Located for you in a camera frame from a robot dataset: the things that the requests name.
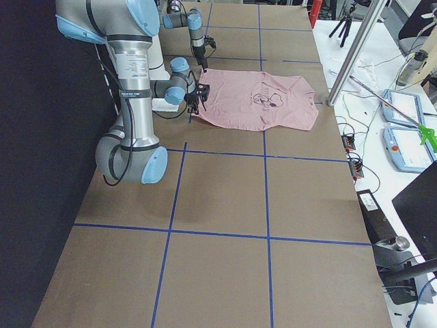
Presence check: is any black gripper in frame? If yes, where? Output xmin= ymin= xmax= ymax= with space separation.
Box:
xmin=191 ymin=36 xmax=216 ymax=71
xmin=184 ymin=82 xmax=210 ymax=115

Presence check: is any orange connector block far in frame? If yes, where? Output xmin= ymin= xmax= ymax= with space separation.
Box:
xmin=341 ymin=135 xmax=356 ymax=152

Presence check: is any orange connector block near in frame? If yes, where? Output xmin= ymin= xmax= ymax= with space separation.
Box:
xmin=346 ymin=152 xmax=364 ymax=182

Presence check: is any pink Snoopy t-shirt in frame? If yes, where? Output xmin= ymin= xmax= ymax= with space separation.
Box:
xmin=198 ymin=69 xmax=319 ymax=131

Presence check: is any far blue teach pendant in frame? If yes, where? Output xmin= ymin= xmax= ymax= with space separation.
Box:
xmin=382 ymin=89 xmax=424 ymax=127

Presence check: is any near blue teach pendant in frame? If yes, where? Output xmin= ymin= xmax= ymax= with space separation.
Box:
xmin=383 ymin=126 xmax=436 ymax=174

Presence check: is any black tripod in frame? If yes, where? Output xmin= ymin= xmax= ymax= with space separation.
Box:
xmin=328 ymin=4 xmax=356 ymax=48

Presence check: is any grey water bottle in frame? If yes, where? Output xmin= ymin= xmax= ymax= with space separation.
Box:
xmin=396 ymin=49 xmax=428 ymax=86

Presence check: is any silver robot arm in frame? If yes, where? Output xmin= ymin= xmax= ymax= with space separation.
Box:
xmin=56 ymin=1 xmax=215 ymax=186
xmin=163 ymin=1 xmax=216 ymax=72

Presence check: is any black monitor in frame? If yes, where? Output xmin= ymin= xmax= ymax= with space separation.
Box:
xmin=392 ymin=162 xmax=436 ymax=254

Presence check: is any black box with label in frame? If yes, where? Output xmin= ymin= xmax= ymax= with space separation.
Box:
xmin=356 ymin=189 xmax=397 ymax=252

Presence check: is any orange connector block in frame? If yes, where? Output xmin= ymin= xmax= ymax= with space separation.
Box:
xmin=341 ymin=135 xmax=356 ymax=152
xmin=346 ymin=152 xmax=364 ymax=182

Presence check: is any blue teach pendant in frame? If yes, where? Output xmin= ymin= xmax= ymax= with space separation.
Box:
xmin=382 ymin=89 xmax=424 ymax=127
xmin=383 ymin=126 xmax=436 ymax=174

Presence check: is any red cylinder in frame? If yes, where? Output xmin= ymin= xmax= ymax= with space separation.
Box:
xmin=309 ymin=0 xmax=323 ymax=28

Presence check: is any metal rod green clip stand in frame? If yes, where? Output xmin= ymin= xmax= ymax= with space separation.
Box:
xmin=348 ymin=75 xmax=437 ymax=153

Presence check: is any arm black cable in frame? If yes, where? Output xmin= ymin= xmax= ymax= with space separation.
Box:
xmin=100 ymin=70 xmax=208 ymax=187

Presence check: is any aluminium frame post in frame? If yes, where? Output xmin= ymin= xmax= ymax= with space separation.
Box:
xmin=326 ymin=0 xmax=386 ymax=107

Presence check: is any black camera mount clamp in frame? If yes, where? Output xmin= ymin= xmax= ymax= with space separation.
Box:
xmin=372 ymin=236 xmax=436 ymax=305

